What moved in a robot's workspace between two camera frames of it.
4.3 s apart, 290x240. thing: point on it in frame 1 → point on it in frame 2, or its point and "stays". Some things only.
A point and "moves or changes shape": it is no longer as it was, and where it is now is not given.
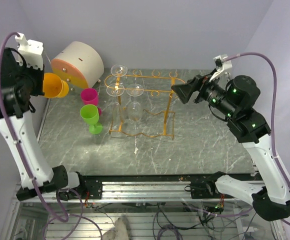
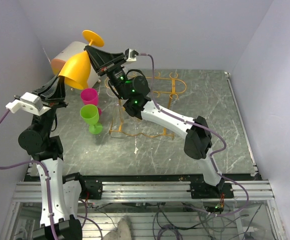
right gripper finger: [185, 91] → [100, 58]
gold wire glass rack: [143, 104] stays
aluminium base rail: [145, 191] stays
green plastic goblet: [90, 114] stays
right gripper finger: [196, 81] → [99, 70]
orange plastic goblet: [54, 87] moves or changes shape
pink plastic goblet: [89, 96] stays
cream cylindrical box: [79, 64] stays
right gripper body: [206, 88] → [116, 65]
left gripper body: [34, 78] → [51, 105]
